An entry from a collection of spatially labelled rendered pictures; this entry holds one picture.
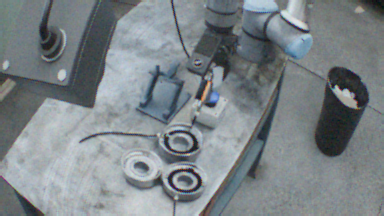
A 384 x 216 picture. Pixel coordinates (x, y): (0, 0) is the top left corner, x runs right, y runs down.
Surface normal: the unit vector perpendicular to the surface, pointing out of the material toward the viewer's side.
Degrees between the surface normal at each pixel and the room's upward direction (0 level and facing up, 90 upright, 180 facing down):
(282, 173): 0
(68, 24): 38
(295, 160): 0
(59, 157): 0
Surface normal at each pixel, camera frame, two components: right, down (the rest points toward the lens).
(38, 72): 0.00, -0.13
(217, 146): 0.10, -0.70
